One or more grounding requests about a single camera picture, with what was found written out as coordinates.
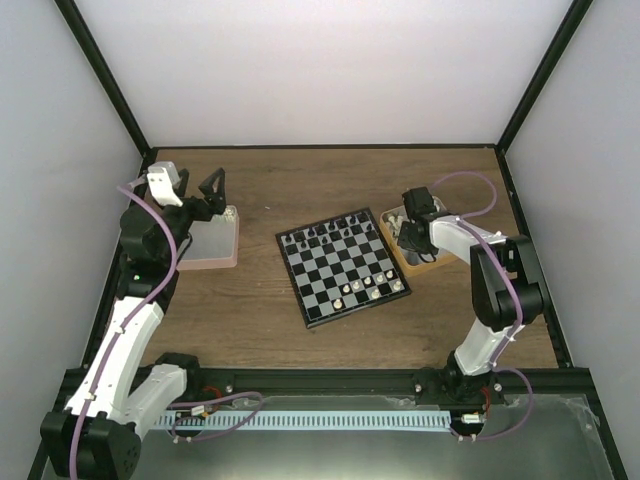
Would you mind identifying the orange metal tin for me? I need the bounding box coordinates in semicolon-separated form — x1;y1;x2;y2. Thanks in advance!
378;206;457;277

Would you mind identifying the black white chess board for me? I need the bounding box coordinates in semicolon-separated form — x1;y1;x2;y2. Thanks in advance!
275;207;411;329

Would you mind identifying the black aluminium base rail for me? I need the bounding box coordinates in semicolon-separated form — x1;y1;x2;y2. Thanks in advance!
64;367;591;406

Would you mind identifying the black frame post right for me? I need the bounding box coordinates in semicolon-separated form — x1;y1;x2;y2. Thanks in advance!
498;0;595;151

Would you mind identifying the black frame post left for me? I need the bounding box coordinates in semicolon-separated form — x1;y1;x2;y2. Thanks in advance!
54;0;151;159

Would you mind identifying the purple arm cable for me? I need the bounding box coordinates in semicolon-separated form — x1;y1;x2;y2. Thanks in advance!
429;172;534;441
68;179;179;480

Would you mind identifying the black frame post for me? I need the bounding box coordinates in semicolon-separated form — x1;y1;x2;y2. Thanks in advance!
498;0;595;151
54;0;151;159

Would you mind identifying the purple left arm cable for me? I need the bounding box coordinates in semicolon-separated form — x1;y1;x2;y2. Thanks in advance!
68;179;179;480

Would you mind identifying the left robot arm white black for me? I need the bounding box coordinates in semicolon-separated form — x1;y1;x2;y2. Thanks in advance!
40;162;227;479

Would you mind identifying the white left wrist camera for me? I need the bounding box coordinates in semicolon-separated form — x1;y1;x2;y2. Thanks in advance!
146;162;183;207

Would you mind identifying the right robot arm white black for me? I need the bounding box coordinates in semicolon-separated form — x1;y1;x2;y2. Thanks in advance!
398;187;549;403

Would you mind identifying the black frame back rail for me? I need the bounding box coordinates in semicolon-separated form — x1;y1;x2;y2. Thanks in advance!
153;143;498;151

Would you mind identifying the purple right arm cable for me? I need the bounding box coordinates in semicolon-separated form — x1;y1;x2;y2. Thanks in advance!
429;172;534;441

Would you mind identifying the pink metal tin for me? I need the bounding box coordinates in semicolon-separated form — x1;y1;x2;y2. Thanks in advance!
177;205;240;271

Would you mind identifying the light blue slotted cable duct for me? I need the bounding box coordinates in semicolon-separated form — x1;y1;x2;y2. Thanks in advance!
152;410;451;433

